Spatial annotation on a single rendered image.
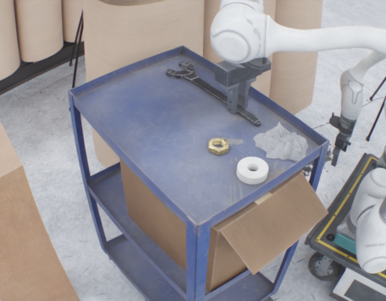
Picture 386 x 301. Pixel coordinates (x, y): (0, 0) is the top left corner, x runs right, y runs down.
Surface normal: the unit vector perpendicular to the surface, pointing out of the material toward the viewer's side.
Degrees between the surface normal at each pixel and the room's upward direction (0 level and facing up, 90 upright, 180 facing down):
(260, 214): 26
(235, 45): 91
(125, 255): 0
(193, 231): 90
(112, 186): 0
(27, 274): 90
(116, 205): 0
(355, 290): 90
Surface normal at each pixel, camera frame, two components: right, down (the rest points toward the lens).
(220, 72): -0.78, 0.38
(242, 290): 0.02, -0.77
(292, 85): 0.35, 0.60
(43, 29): 0.61, 0.51
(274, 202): 0.30, -0.47
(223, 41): -0.29, 0.64
